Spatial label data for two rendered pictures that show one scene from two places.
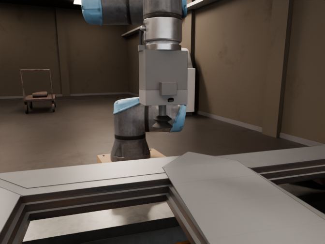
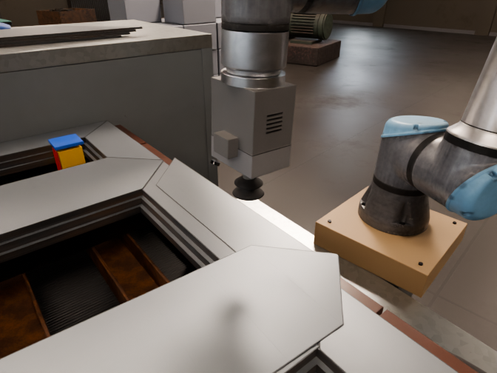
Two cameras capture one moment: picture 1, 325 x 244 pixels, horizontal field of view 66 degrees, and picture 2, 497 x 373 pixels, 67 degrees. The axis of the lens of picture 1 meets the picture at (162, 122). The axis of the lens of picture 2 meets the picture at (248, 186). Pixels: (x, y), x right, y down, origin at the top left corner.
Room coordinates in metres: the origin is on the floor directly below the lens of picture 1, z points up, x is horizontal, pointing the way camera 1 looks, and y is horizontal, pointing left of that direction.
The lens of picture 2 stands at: (0.34, -0.41, 1.20)
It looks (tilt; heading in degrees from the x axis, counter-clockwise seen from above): 29 degrees down; 67
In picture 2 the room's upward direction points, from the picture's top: straight up
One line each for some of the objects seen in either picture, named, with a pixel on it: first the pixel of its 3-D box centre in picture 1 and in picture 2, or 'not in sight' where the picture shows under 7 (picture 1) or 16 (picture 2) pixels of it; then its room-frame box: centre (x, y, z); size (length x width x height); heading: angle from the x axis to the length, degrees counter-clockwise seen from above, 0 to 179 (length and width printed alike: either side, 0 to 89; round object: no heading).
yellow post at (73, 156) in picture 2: not in sight; (76, 183); (0.26, 0.47, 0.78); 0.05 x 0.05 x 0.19; 16
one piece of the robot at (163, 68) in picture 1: (162, 74); (242, 118); (0.50, 0.00, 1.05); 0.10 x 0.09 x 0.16; 16
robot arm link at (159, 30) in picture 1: (161, 34); (252, 50); (0.51, 0.00, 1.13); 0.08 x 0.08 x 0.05
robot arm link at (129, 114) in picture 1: (131, 114); (412, 149); (0.92, 0.11, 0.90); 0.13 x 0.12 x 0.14; 88
